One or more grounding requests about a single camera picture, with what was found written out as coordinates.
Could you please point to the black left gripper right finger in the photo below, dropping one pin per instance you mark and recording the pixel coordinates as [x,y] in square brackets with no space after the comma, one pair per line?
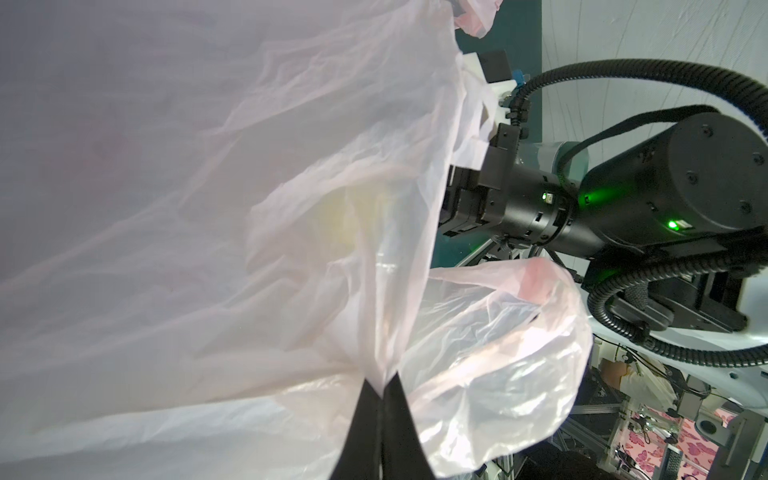
[403,457]

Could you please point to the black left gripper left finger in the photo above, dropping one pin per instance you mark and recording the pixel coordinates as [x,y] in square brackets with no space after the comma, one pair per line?
[361,455]

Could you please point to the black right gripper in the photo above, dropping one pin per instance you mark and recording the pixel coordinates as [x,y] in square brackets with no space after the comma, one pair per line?
[508,200]

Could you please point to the pink plastic bag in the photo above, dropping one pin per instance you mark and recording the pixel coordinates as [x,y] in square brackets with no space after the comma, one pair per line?
[217,224]

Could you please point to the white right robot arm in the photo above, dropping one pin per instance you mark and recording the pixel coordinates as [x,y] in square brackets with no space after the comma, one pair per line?
[669,207]

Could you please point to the green table mat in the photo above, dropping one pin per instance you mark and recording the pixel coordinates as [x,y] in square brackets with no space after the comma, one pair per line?
[517,31]

